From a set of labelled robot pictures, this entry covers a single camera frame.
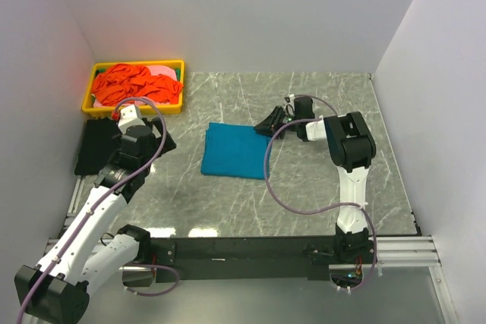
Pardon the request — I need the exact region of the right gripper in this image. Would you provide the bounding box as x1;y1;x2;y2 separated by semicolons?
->
254;106;301;139

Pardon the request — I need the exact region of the teal t shirt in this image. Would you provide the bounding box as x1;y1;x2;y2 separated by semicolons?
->
200;122;270;180

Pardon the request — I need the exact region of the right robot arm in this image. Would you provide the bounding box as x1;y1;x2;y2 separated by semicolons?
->
254;94;377;263

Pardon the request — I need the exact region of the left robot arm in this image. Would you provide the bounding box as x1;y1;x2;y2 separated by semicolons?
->
14;117;176;323

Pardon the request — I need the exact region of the black folded t shirt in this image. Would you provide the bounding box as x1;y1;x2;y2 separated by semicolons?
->
74;118;119;176

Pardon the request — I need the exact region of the orange t shirt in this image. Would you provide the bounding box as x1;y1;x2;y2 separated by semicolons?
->
92;63;185;107

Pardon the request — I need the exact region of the yellow plastic bin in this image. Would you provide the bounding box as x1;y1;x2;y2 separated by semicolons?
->
82;60;185;118

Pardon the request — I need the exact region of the green garment in bin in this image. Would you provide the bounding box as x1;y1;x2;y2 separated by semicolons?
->
94;67;181;79

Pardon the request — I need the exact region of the black base beam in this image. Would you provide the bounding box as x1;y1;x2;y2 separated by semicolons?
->
128;236;377;281

